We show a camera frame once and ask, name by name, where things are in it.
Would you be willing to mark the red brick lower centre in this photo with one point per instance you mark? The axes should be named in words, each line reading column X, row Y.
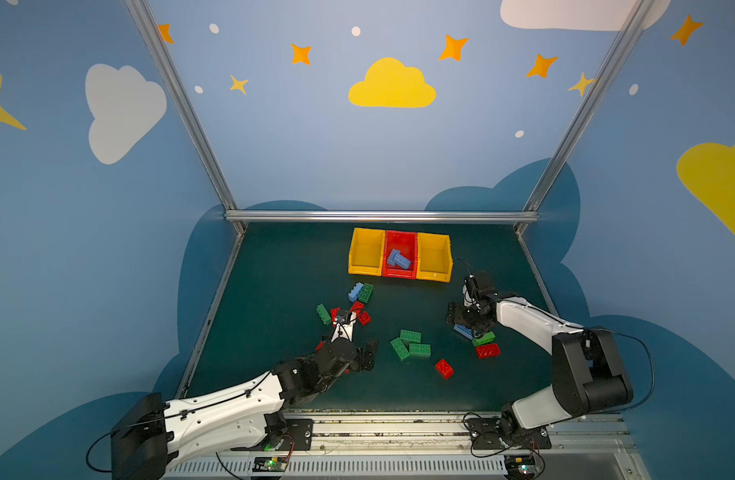
column 445, row 369

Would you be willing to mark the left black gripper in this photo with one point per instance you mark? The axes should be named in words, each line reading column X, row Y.
column 345, row 321

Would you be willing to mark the left yellow bin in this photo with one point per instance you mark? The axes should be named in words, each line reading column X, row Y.
column 366, row 252

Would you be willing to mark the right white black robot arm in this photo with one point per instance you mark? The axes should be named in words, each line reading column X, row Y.
column 587, row 372

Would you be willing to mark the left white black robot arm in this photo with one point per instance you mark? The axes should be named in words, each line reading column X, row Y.
column 156, row 434

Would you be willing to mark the left controller board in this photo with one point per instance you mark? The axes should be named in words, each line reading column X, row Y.
column 269, row 465

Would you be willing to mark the aluminium back frame bar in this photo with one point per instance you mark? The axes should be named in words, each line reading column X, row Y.
column 416, row 217

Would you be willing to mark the aluminium frame post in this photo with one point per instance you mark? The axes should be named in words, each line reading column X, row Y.
column 622, row 46
column 144, row 20

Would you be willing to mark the red middle bin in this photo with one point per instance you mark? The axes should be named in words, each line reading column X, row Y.
column 406, row 243

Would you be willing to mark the aluminium front rail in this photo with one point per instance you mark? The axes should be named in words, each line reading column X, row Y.
column 429, row 445

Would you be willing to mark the small red square brick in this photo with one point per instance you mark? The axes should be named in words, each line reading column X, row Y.
column 364, row 318

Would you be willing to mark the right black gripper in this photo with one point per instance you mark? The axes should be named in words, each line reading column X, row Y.
column 465, row 312

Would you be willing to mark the aluminium right frame post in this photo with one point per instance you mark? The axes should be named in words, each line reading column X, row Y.
column 622, row 46

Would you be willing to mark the aluminium left frame post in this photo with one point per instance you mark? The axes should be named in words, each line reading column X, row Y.
column 144, row 20

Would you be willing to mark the right controller board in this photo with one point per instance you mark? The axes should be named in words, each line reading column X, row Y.
column 520, row 467

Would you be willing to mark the yellow bin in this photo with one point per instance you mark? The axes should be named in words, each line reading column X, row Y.
column 366, row 252
column 434, row 258

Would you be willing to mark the large light blue brick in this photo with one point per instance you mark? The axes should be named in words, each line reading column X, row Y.
column 464, row 331

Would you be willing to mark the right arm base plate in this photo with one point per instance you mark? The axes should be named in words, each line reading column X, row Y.
column 492, row 433

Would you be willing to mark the right yellow bin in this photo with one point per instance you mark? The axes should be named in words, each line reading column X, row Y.
column 434, row 258

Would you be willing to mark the controller board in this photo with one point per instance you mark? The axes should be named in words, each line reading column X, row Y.
column 269, row 465
column 520, row 467

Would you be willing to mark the red long brick centre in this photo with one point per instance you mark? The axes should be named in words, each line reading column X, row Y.
column 357, row 307

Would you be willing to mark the red brick right side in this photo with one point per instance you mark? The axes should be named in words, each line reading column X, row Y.
column 487, row 351

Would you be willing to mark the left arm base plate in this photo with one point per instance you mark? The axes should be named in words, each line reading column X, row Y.
column 292, row 433

